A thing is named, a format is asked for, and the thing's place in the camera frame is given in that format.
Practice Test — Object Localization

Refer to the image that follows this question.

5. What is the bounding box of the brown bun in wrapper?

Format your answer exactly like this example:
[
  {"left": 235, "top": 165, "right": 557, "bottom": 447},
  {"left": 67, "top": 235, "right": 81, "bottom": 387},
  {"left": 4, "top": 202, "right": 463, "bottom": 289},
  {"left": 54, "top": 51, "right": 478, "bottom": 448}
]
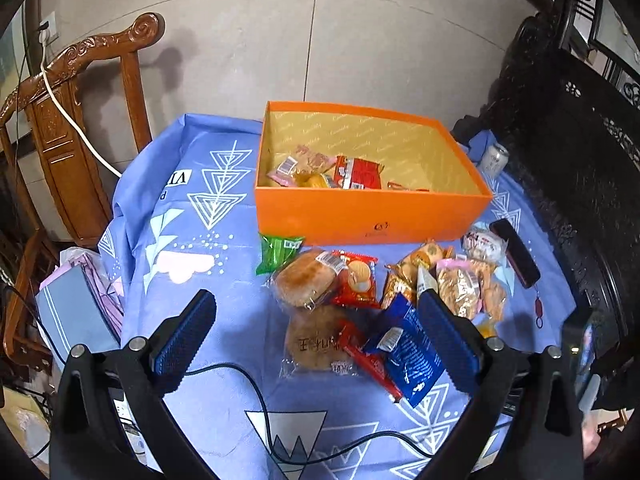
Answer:
[{"left": 270, "top": 248, "right": 347, "bottom": 310}]

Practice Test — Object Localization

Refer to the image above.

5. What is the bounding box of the red phone charm strap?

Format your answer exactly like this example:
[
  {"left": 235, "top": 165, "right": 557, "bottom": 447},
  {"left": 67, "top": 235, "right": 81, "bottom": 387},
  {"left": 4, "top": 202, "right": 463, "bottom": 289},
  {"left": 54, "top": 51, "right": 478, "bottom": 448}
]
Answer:
[{"left": 532, "top": 285, "right": 546, "bottom": 330}]

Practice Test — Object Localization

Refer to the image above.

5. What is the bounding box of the white drink can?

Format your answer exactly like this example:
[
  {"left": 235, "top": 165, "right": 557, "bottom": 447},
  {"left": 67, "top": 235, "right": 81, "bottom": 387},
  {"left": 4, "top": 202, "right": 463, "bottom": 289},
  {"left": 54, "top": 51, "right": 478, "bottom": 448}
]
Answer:
[{"left": 478, "top": 143, "right": 510, "bottom": 180}]

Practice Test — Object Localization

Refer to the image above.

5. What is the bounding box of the pink and blue bag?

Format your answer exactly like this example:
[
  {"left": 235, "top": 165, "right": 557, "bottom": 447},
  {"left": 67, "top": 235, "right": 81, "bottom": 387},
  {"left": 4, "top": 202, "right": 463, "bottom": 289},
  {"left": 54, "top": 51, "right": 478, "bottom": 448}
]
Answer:
[{"left": 36, "top": 247, "right": 124, "bottom": 367}]

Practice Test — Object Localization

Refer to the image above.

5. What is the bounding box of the red stick snack packet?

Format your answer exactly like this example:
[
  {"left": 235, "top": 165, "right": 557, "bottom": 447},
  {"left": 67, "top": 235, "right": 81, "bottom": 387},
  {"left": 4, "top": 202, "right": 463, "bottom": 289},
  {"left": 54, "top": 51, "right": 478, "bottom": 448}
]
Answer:
[{"left": 337, "top": 320, "right": 402, "bottom": 403}]

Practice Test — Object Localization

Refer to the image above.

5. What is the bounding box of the red snack packet in box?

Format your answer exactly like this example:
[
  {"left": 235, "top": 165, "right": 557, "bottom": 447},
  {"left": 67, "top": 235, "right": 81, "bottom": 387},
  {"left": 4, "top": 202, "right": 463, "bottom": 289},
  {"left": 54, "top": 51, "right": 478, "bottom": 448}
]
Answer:
[{"left": 333, "top": 155, "right": 383, "bottom": 190}]

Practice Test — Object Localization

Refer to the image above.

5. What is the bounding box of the blue patterned tablecloth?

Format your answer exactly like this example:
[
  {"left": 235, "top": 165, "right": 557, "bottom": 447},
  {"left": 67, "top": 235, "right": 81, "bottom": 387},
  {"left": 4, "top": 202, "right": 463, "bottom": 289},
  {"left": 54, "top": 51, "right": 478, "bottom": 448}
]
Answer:
[{"left": 99, "top": 114, "right": 576, "bottom": 479}]

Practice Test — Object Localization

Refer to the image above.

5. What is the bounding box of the round brown bread pack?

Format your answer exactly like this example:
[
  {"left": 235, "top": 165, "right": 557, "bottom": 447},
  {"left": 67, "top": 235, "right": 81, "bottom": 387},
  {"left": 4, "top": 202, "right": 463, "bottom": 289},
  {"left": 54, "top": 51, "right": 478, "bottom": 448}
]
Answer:
[{"left": 280, "top": 304, "right": 357, "bottom": 377}]

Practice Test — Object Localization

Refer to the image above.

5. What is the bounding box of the green snack packet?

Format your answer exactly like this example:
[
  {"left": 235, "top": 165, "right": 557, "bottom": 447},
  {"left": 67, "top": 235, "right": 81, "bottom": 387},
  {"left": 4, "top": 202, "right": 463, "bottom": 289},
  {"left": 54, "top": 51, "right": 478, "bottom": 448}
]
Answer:
[{"left": 255, "top": 234, "right": 304, "bottom": 275}]

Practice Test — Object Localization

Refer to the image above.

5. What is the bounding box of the carved wooden chair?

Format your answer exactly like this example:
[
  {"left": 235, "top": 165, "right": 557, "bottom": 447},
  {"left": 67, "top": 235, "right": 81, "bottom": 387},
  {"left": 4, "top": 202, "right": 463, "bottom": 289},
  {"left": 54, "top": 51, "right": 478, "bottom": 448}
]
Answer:
[{"left": 1, "top": 12, "right": 165, "bottom": 372}]

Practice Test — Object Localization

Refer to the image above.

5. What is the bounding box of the black cable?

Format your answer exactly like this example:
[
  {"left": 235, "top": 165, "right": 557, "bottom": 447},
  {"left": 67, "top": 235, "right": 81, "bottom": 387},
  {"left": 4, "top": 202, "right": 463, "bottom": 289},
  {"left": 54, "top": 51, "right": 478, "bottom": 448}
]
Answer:
[{"left": 182, "top": 362, "right": 442, "bottom": 466}]

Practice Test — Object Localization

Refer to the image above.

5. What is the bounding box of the red biscuit packet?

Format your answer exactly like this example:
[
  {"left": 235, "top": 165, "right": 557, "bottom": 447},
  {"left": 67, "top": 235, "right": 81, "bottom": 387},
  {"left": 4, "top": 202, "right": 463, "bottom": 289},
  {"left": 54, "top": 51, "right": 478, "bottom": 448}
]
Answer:
[{"left": 331, "top": 250, "right": 380, "bottom": 309}]

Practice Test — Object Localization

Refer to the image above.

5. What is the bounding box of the white round snack bag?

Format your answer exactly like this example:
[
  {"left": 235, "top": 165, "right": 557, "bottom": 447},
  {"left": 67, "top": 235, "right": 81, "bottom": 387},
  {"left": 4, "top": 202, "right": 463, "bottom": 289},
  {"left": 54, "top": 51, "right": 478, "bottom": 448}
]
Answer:
[{"left": 461, "top": 226, "right": 506, "bottom": 264}]

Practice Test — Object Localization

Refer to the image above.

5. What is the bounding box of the orange cardboard box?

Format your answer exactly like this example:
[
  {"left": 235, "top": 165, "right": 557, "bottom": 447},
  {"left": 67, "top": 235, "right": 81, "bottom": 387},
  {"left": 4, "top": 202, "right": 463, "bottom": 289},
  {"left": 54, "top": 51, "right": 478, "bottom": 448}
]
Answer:
[{"left": 254, "top": 101, "right": 492, "bottom": 245}]

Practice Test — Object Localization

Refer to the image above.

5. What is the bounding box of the white cable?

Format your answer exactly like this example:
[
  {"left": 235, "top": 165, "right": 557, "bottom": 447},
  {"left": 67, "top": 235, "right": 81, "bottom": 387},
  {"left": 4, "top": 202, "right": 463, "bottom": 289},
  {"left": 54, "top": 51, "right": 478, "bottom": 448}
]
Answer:
[{"left": 37, "top": 24, "right": 125, "bottom": 180}]

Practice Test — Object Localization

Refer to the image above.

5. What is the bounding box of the dark carved wooden furniture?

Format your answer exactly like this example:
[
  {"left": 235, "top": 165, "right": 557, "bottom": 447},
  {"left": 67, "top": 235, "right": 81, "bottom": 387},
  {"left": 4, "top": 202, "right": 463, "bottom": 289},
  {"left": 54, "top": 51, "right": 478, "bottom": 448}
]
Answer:
[{"left": 454, "top": 0, "right": 639, "bottom": 411}]

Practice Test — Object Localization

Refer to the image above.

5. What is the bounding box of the orange-brown snack packet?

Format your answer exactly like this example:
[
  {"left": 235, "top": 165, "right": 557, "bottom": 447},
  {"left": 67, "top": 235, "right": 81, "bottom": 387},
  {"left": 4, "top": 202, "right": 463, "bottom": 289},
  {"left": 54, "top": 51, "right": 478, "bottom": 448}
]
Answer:
[{"left": 380, "top": 240, "right": 454, "bottom": 310}]

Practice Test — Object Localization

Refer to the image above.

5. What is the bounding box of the blue snack packet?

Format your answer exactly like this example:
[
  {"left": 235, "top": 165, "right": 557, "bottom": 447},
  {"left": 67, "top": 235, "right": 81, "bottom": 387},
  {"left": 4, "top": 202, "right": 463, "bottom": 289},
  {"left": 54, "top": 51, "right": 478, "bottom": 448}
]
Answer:
[{"left": 362, "top": 294, "right": 444, "bottom": 408}]

